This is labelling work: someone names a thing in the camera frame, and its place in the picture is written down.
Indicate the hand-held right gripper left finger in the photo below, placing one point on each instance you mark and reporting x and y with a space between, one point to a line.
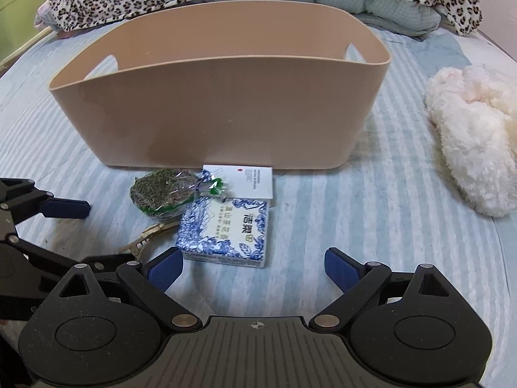
166 268

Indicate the beige hair clip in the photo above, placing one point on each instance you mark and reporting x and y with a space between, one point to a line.
162 226

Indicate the plain white box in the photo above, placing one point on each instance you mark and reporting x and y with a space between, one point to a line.
250 182

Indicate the grey-green quilt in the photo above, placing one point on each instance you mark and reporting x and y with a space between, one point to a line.
383 12

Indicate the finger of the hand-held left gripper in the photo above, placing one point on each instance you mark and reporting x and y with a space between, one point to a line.
60 256
66 209

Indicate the striped light blue bedsheet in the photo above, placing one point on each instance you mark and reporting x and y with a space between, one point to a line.
363 210

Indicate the white plush toy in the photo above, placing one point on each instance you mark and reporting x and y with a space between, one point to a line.
468 141

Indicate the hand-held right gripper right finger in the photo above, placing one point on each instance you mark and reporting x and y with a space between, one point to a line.
341 268

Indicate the beige plastic storage basket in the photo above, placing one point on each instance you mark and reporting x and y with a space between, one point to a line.
222 121

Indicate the blue patterned white box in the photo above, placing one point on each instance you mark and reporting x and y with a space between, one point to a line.
222 230

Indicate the bag of green dried herbs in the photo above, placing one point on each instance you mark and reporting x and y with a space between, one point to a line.
161 190

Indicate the wooden bed rail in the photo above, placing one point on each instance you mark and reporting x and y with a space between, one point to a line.
28 46

